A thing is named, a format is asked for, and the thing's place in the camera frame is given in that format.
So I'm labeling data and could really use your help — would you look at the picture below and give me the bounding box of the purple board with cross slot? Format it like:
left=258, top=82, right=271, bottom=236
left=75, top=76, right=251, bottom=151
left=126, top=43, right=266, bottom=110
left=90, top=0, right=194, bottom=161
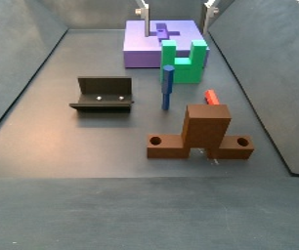
left=123, top=21, right=204, bottom=68

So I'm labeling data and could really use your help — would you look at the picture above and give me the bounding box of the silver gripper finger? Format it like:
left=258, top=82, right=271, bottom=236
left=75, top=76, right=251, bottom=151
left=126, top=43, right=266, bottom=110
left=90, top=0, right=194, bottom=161
left=136, top=0, right=150, bottom=37
left=204, top=0, right=220, bottom=34

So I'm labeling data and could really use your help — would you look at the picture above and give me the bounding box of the blue hexagonal peg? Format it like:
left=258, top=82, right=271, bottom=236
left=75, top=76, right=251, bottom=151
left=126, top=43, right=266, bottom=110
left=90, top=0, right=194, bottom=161
left=162, top=64, right=175, bottom=110

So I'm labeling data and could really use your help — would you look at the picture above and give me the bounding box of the green U-shaped block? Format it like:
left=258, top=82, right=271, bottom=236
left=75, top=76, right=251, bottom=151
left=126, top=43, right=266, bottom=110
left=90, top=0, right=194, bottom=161
left=160, top=40, right=208, bottom=84

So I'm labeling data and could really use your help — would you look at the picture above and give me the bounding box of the brown T-shaped block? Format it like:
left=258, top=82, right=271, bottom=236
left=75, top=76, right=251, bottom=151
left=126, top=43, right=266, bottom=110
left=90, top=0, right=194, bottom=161
left=148, top=104, right=255, bottom=159

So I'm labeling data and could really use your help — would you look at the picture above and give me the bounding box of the small red block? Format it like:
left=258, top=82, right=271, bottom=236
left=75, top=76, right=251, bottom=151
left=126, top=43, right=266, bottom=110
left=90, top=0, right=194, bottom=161
left=206, top=89, right=219, bottom=104

